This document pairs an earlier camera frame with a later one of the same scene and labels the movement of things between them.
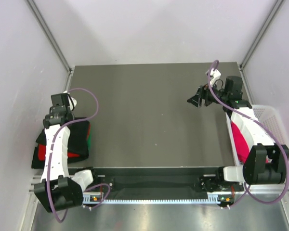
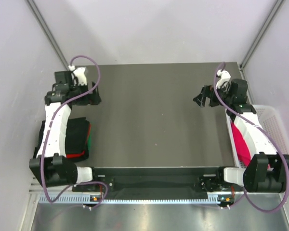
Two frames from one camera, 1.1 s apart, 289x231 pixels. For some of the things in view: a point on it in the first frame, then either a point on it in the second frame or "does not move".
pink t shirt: x=241 y=142 does not move
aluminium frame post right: x=275 y=8 does not move
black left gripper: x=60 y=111 to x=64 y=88
